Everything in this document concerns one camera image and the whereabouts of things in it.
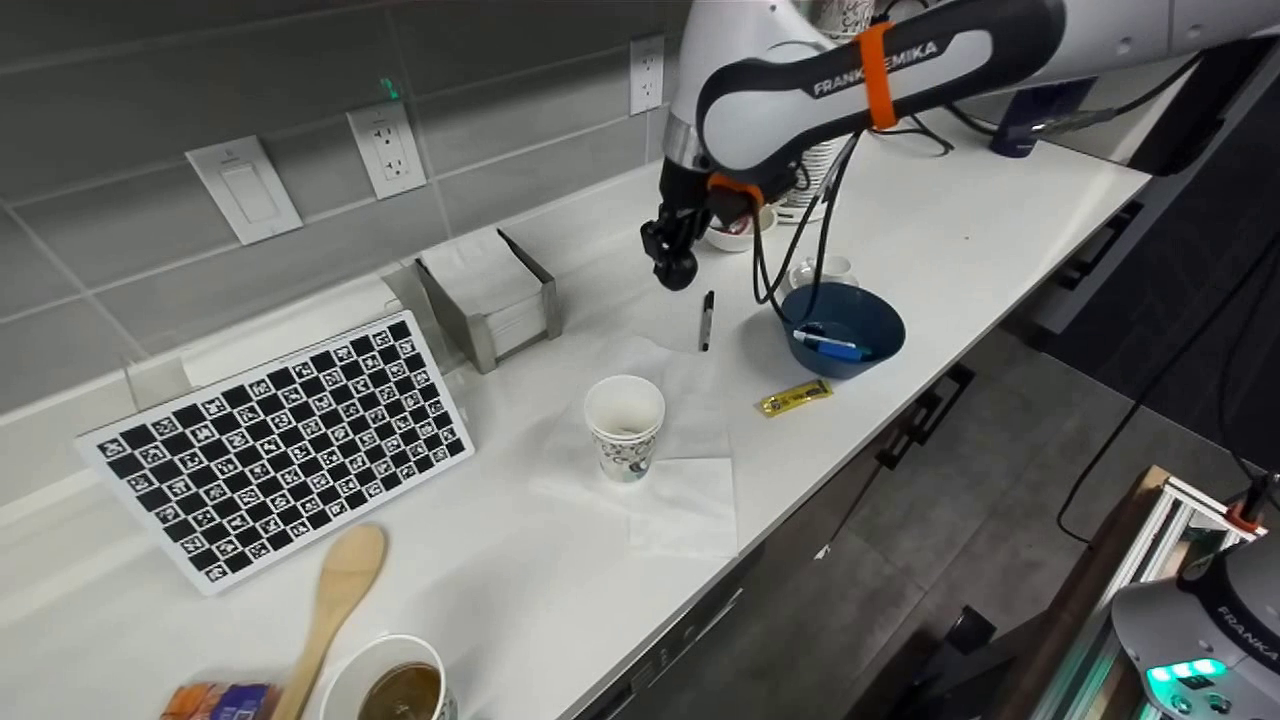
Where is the navy water bottle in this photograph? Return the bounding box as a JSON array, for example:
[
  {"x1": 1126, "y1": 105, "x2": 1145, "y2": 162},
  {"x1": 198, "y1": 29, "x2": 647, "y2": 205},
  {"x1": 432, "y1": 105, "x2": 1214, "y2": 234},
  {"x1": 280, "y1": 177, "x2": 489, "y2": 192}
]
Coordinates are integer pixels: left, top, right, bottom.
[{"x1": 989, "y1": 76, "x2": 1100, "y2": 158}]

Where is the grey device with green lights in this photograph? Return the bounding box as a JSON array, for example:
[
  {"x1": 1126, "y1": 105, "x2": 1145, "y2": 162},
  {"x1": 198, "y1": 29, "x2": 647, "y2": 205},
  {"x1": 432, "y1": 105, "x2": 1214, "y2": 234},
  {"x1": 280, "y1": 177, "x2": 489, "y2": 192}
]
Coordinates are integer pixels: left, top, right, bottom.
[{"x1": 1105, "y1": 535, "x2": 1280, "y2": 720}]

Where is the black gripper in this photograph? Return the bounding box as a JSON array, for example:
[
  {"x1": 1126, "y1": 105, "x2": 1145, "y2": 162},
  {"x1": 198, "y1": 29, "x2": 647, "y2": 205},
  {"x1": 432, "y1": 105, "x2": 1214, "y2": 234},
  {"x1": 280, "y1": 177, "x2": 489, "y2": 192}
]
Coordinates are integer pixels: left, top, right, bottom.
[{"x1": 634, "y1": 154, "x2": 750, "y2": 278}]

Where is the black white calibration checkerboard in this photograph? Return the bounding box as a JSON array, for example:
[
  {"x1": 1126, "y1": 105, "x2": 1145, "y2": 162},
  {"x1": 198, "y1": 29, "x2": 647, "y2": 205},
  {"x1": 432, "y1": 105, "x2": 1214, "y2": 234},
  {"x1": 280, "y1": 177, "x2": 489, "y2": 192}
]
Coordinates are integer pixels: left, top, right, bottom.
[{"x1": 81, "y1": 310, "x2": 474, "y2": 598}]

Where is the dark blue bowl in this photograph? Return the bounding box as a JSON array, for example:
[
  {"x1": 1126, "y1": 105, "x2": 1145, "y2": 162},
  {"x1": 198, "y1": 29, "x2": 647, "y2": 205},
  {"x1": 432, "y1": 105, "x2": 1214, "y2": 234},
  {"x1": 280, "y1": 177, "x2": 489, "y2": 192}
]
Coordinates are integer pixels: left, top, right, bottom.
[{"x1": 774, "y1": 274, "x2": 909, "y2": 383}]

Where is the yellow packet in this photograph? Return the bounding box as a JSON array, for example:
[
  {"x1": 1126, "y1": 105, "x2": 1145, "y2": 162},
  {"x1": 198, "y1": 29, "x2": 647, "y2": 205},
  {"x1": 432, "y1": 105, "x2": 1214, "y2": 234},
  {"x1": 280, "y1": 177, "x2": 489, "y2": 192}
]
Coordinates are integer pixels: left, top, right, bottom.
[{"x1": 757, "y1": 377, "x2": 836, "y2": 420}]

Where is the white light switch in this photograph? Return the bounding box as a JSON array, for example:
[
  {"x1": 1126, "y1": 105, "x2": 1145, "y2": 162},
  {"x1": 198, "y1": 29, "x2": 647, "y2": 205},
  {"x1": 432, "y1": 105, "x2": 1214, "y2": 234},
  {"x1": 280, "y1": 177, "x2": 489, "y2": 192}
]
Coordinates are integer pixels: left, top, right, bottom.
[{"x1": 179, "y1": 135, "x2": 305, "y2": 253}]

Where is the orange strap on arm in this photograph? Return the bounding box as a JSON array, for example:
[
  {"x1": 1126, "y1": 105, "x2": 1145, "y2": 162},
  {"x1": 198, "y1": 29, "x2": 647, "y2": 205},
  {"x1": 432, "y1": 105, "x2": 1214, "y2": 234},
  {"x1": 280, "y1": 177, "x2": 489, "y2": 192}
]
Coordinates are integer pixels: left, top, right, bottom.
[{"x1": 856, "y1": 19, "x2": 905, "y2": 135}]

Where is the black cable bundle on arm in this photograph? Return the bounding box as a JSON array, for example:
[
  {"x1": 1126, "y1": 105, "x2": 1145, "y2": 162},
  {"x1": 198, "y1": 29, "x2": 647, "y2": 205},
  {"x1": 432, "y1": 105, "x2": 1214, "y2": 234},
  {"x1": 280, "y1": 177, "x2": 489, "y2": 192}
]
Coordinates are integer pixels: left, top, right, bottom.
[{"x1": 745, "y1": 122, "x2": 871, "y2": 331}]

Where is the black cable to floor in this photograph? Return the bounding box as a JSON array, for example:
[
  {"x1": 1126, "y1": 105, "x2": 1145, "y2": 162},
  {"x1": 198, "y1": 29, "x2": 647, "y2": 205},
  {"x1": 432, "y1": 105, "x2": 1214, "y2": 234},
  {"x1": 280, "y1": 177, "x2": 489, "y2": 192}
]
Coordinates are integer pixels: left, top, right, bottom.
[{"x1": 1051, "y1": 233, "x2": 1280, "y2": 550}]

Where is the white double wall outlet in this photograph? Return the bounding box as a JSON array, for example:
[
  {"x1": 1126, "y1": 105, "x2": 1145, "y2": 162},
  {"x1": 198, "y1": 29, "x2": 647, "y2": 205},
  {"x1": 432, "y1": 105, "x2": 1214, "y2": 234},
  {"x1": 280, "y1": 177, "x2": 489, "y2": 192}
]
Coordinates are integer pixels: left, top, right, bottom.
[{"x1": 344, "y1": 98, "x2": 432, "y2": 205}]

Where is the black round lid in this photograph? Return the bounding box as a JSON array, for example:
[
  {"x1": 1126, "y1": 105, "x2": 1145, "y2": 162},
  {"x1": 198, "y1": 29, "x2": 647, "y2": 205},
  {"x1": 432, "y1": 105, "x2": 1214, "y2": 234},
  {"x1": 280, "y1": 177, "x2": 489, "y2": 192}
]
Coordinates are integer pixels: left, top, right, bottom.
[{"x1": 653, "y1": 253, "x2": 698, "y2": 295}]

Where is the wooden spoon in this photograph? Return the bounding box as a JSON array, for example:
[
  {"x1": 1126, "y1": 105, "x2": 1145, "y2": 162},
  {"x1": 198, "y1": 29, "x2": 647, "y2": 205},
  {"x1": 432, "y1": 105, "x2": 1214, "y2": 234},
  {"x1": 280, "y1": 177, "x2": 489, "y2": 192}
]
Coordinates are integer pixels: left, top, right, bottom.
[{"x1": 268, "y1": 518, "x2": 392, "y2": 720}]

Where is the metal napkin dispenser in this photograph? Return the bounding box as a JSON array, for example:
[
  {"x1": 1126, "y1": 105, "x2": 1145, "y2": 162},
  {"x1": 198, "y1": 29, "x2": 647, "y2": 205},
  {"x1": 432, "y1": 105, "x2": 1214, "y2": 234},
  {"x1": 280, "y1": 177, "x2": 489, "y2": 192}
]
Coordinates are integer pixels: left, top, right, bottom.
[{"x1": 410, "y1": 225, "x2": 565, "y2": 377}]

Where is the blue white pen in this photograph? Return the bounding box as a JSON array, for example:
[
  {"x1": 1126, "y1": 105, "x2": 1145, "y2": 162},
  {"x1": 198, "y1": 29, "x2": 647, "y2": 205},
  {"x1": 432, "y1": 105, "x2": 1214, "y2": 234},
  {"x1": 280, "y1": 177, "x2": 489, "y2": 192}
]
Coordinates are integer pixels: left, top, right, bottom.
[{"x1": 791, "y1": 325, "x2": 864, "y2": 361}]

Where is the black cable on counter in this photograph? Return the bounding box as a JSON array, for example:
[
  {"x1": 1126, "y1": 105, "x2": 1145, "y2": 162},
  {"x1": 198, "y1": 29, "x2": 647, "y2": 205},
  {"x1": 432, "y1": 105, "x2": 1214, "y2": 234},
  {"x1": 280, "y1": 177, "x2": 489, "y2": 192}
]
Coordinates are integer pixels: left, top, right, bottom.
[{"x1": 898, "y1": 109, "x2": 959, "y2": 154}]

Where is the black drawer handle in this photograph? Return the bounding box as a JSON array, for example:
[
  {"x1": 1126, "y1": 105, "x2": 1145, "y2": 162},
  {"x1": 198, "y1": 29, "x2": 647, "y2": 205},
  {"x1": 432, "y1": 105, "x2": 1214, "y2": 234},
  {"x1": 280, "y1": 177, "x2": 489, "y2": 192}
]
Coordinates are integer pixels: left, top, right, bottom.
[{"x1": 871, "y1": 361, "x2": 975, "y2": 470}]

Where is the orange blue packet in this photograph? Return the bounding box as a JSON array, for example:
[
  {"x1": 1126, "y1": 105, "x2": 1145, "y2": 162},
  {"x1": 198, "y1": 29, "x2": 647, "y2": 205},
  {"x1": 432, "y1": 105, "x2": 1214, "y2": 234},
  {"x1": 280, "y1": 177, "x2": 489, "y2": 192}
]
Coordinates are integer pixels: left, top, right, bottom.
[{"x1": 161, "y1": 681, "x2": 284, "y2": 720}]

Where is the wooden frame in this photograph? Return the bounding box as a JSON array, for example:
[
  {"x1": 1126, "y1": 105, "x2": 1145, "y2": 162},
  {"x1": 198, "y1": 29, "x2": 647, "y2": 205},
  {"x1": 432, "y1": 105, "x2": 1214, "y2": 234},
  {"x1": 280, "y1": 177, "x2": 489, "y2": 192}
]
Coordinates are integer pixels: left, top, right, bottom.
[{"x1": 997, "y1": 461, "x2": 1272, "y2": 720}]

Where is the narrow white wall outlet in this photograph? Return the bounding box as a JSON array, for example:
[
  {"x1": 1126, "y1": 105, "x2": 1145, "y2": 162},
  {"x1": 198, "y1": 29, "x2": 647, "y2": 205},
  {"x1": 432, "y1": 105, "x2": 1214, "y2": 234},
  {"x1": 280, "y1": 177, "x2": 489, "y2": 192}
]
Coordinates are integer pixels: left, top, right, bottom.
[{"x1": 624, "y1": 32, "x2": 667, "y2": 118}]

